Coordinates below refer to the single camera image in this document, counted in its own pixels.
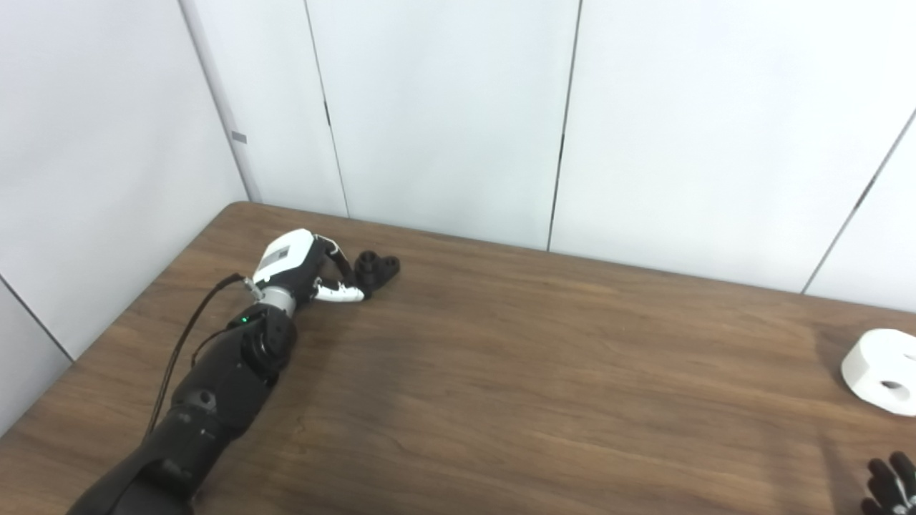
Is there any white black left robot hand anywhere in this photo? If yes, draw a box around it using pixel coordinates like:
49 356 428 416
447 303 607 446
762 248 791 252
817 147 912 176
252 229 367 305

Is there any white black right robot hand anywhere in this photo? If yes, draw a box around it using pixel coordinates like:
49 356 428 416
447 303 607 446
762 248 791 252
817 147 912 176
861 451 916 515

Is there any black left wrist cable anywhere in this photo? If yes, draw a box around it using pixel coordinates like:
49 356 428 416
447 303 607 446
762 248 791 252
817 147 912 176
145 273 262 438

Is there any black flanged holder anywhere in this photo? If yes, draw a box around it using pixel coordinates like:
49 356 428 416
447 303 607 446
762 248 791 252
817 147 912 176
354 251 401 293

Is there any round white piece with holes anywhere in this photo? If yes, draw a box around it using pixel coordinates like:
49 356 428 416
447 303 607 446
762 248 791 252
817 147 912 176
840 328 916 417

